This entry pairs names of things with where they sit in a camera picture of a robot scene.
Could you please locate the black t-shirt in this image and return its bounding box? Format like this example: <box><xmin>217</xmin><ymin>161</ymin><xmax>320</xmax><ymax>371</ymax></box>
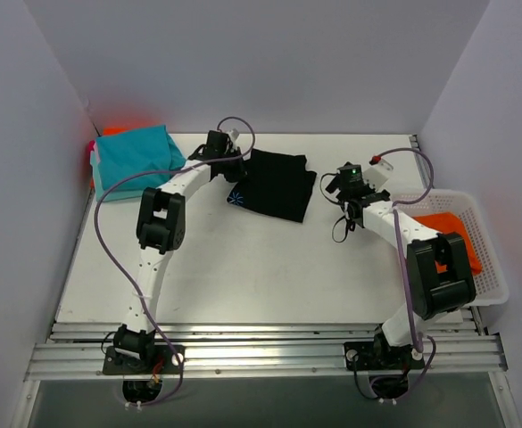
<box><xmin>227</xmin><ymin>149</ymin><xmax>317</xmax><ymax>223</ymax></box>

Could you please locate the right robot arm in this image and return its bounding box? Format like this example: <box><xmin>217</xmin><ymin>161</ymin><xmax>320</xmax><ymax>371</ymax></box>
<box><xmin>326</xmin><ymin>160</ymin><xmax>476</xmax><ymax>368</ymax></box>

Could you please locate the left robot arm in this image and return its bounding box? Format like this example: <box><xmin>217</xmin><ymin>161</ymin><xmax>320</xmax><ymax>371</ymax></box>
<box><xmin>113</xmin><ymin>129</ymin><xmax>246</xmax><ymax>374</ymax></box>

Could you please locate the orange t-shirt in basket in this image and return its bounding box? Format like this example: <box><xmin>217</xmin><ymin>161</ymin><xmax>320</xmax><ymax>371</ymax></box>
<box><xmin>413</xmin><ymin>212</ymin><xmax>483</xmax><ymax>276</ymax></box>

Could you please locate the folded orange t-shirt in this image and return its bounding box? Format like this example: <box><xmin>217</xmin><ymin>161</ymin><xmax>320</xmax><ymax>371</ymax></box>
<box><xmin>103</xmin><ymin>128</ymin><xmax>127</xmax><ymax>136</ymax></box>

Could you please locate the folded light teal t-shirt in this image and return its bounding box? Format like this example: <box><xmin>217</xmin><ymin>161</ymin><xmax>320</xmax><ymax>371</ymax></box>
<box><xmin>92</xmin><ymin>169</ymin><xmax>143</xmax><ymax>202</ymax></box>

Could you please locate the folded pink t-shirt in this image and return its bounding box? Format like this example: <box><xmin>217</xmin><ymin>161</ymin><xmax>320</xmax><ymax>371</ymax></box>
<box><xmin>87</xmin><ymin>140</ymin><xmax>97</xmax><ymax>169</ymax></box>

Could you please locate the white plastic basket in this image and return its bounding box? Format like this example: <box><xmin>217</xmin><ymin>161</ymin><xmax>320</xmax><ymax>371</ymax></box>
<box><xmin>399</xmin><ymin>189</ymin><xmax>510</xmax><ymax>307</ymax></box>

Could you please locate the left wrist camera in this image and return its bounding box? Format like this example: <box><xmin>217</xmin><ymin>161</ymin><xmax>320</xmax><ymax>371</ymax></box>
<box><xmin>227</xmin><ymin>128</ymin><xmax>239</xmax><ymax>141</ymax></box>

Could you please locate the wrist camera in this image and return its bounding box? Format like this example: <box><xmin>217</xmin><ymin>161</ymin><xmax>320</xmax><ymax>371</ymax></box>
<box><xmin>227</xmin><ymin>128</ymin><xmax>239</xmax><ymax>141</ymax></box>
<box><xmin>363</xmin><ymin>155</ymin><xmax>394</xmax><ymax>191</ymax></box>

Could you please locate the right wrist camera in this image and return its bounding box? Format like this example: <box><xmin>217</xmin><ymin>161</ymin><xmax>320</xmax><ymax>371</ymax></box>
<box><xmin>363</xmin><ymin>155</ymin><xmax>394</xmax><ymax>191</ymax></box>

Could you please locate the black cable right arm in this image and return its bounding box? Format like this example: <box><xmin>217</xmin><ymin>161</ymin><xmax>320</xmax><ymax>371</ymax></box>
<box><xmin>320</xmin><ymin>173</ymin><xmax>362</xmax><ymax>244</ymax></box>

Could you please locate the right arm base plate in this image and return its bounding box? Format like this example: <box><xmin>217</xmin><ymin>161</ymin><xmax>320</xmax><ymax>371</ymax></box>
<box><xmin>343</xmin><ymin>341</ymin><xmax>425</xmax><ymax>372</ymax></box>

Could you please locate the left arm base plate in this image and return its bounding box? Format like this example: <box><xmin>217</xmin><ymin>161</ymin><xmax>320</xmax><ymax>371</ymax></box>
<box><xmin>102</xmin><ymin>345</ymin><xmax>186</xmax><ymax>375</ymax></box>

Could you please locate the aluminium rail frame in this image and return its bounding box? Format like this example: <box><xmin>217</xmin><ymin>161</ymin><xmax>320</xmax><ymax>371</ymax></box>
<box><xmin>25</xmin><ymin>316</ymin><xmax>508</xmax><ymax>381</ymax></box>

